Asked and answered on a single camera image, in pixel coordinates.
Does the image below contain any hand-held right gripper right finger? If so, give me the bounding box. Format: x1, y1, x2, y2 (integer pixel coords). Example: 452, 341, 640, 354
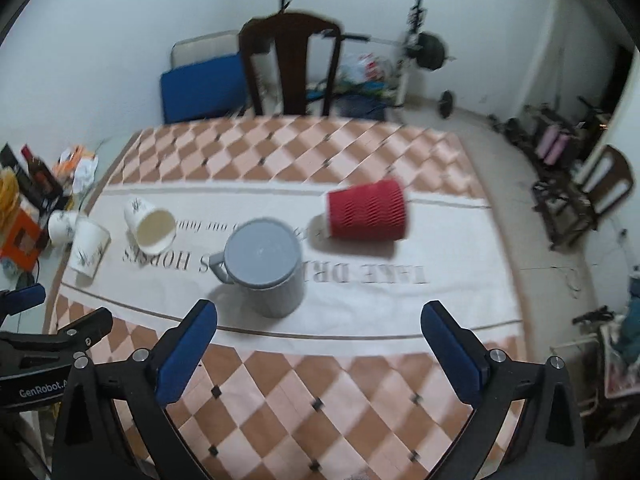
420, 301, 587, 480

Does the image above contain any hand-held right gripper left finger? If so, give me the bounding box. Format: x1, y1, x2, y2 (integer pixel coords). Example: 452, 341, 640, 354
52, 299, 219, 480

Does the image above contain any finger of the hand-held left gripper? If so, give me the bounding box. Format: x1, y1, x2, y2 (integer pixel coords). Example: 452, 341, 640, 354
0, 307, 114, 361
0, 283, 47, 328

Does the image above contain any red ribbed paper cup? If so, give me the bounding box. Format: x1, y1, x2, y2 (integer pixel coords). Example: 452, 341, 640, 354
320, 178, 412, 242

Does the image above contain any white paper cup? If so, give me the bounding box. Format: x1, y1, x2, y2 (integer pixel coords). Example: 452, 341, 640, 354
68, 217, 111, 279
123, 197, 178, 256
48, 211, 81, 247

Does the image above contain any orange box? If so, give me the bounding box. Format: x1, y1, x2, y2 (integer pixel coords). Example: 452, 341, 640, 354
0, 207, 44, 272

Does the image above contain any yellow bundle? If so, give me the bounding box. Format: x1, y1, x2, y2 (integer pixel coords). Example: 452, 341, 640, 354
0, 169, 21, 232

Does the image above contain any grey mug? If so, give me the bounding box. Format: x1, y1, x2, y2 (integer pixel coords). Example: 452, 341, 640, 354
207, 217, 306, 319

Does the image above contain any checkered tablecloth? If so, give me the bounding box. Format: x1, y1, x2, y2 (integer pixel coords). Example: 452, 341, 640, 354
44, 114, 526, 480

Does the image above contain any dark glass bottle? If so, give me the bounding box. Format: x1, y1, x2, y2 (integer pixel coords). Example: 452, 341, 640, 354
20, 145, 64, 197

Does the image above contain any crumpled white paper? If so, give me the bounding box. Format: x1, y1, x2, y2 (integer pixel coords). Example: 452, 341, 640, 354
72, 157, 99, 194

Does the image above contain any orange snack packet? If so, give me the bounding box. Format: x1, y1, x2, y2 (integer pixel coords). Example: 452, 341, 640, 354
54, 145, 87, 179

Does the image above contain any brown wooden chair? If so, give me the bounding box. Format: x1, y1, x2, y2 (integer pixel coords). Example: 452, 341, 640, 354
550, 145, 636, 252

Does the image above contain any pink bottle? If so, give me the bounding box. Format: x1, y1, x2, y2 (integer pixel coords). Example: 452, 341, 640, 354
550, 132, 572, 167
539, 125, 558, 158

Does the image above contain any blue cushion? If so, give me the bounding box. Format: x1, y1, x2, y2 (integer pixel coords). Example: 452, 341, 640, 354
160, 53, 249, 124

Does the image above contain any white weight rack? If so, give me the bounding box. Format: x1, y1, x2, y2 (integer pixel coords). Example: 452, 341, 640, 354
396, 0, 427, 109

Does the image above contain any white plastic bag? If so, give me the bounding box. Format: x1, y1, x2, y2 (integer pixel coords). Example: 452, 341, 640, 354
342, 52, 397, 84

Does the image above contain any dark wooden chair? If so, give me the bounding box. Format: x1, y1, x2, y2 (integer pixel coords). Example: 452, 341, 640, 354
238, 11, 343, 117

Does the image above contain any barbell with black plate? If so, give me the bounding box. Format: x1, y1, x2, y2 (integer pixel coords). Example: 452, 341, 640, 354
325, 31, 458, 71

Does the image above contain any white board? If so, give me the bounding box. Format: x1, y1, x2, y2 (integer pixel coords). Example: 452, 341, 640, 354
170, 31, 242, 68

